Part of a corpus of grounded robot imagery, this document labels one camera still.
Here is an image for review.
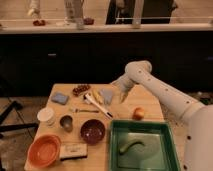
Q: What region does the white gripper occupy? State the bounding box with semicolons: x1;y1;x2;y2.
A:
112;74;135;103

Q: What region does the grey-blue towel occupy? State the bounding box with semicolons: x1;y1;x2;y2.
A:
99;89;114;105

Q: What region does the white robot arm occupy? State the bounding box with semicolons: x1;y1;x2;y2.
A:
113;60;213;171

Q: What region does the purple bowl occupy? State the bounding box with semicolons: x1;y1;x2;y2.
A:
80;119;105;145

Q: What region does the orange bowl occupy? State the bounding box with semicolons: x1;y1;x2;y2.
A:
27;135;61;168

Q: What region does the red-orange apple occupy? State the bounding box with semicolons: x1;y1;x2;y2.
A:
132;107;145;120

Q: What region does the yellow banana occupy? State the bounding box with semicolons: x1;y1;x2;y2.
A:
92;90;104;104

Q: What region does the bunch of red grapes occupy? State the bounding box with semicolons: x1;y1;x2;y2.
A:
72;84;91;97

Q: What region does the green plastic tray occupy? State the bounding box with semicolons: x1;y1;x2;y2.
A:
108;120;181;171

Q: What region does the metal cup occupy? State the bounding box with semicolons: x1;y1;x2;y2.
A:
60;115;73;132

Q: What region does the blue sponge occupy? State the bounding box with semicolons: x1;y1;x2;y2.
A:
51;92;69;105

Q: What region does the white cup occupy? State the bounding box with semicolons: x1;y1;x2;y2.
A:
37;107;55;126

